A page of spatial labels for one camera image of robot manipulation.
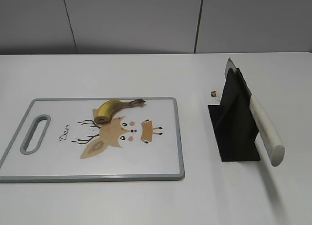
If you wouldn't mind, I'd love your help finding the white handled kitchen knife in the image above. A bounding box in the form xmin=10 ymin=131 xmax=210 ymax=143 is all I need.
xmin=225 ymin=58 xmax=285 ymax=167

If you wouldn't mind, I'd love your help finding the yellow banana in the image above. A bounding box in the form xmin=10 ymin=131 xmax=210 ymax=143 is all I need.
xmin=94 ymin=98 xmax=146 ymax=124

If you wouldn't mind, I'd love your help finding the black knife stand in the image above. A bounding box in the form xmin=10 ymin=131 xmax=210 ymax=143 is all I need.
xmin=208 ymin=68 xmax=260 ymax=162

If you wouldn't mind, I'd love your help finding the white deer cutting board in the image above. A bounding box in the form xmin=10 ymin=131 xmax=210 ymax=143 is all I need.
xmin=0 ymin=97 xmax=185 ymax=183

